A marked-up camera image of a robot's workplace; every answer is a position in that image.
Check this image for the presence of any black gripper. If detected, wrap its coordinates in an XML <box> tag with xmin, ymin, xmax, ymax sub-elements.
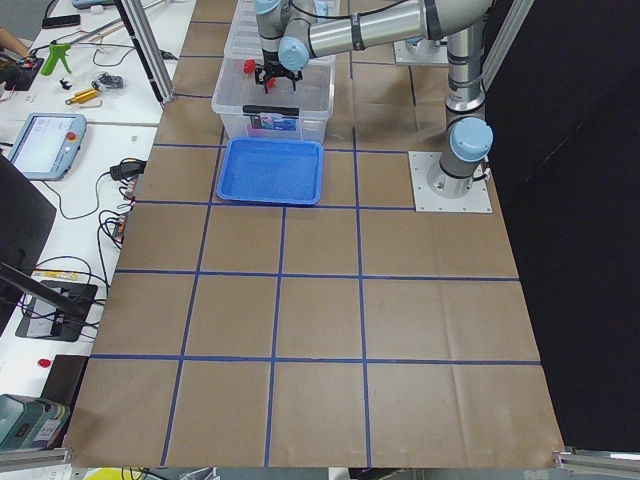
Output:
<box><xmin>254</xmin><ymin>59</ymin><xmax>303</xmax><ymax>94</ymax></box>

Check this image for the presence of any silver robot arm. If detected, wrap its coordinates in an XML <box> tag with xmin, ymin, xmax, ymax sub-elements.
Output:
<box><xmin>253</xmin><ymin>1</ymin><xmax>494</xmax><ymax>199</ymax></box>

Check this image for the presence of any red block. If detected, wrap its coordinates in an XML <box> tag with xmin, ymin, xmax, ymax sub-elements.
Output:
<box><xmin>243</xmin><ymin>59</ymin><xmax>256</xmax><ymax>74</ymax></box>

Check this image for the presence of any clear plastic storage box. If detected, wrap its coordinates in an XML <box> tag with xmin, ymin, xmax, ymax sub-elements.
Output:
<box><xmin>211</xmin><ymin>1</ymin><xmax>336</xmax><ymax>143</ymax></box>

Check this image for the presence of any blue plastic tray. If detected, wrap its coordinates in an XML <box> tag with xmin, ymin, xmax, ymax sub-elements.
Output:
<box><xmin>217</xmin><ymin>137</ymin><xmax>324</xmax><ymax>206</ymax></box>

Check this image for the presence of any green grey device box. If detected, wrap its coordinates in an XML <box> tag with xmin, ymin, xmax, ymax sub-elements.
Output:
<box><xmin>1</xmin><ymin>394</ymin><xmax>70</xmax><ymax>452</ymax></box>

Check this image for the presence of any black power adapter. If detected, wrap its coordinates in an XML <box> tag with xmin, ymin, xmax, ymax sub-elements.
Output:
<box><xmin>109</xmin><ymin>159</ymin><xmax>147</xmax><ymax>181</ymax></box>

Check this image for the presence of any yellow brass cylinder tool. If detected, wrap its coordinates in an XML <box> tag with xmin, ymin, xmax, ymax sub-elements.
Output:
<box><xmin>65</xmin><ymin>88</ymin><xmax>103</xmax><ymax>108</ymax></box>

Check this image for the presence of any black smartphone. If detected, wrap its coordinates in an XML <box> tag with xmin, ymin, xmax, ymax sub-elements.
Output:
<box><xmin>42</xmin><ymin>14</ymin><xmax>81</xmax><ymax>29</ymax></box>

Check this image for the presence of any green plastic gun tool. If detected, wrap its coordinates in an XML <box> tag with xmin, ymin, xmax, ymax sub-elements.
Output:
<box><xmin>40</xmin><ymin>41</ymin><xmax>72</xmax><ymax>76</ymax></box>

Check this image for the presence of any teach pendant tablet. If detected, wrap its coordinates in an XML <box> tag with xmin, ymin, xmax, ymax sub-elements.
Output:
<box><xmin>8</xmin><ymin>113</ymin><xmax>87</xmax><ymax>181</ymax></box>

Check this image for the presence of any black monitor stand base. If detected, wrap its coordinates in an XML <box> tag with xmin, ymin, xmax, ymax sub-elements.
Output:
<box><xmin>15</xmin><ymin>280</ymin><xmax>98</xmax><ymax>342</ymax></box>

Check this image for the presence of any aluminium frame post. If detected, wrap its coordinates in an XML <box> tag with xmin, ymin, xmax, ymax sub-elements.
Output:
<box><xmin>114</xmin><ymin>0</ymin><xmax>175</xmax><ymax>106</ymax></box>

